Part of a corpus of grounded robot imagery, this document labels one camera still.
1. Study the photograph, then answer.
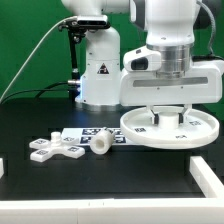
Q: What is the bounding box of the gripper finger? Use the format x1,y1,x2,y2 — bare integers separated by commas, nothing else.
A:
178,104,192,124
146,105,159,125

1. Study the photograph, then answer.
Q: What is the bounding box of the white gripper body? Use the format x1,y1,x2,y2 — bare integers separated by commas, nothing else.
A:
120,60,224,106

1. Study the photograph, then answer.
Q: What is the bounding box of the white round table top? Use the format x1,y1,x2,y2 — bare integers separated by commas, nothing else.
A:
120,106,220,149

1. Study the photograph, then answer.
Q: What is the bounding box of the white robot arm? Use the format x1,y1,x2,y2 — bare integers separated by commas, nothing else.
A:
62,0,224,124

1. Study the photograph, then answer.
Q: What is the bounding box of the white marker sheet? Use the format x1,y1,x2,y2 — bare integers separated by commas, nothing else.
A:
62,128,133,146

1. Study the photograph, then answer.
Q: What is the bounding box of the white L-shaped corner fence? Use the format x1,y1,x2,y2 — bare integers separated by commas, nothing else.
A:
0,156,224,224

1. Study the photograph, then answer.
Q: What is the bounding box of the white cross-shaped table base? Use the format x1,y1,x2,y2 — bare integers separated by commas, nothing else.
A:
29,132,85,162

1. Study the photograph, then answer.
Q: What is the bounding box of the white block at left edge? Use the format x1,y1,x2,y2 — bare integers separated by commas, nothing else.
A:
0,158,4,179

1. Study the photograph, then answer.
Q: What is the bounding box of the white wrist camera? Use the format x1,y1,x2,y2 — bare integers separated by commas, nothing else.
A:
123,46,162,72

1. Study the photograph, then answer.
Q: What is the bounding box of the black cable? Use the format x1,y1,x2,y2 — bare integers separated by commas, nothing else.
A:
0,81,72,106

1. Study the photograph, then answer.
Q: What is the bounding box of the black camera on stand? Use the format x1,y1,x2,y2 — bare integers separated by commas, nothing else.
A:
58,15,110,101

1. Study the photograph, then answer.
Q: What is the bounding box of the white cable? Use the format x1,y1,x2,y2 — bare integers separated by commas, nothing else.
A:
0,15,78,103

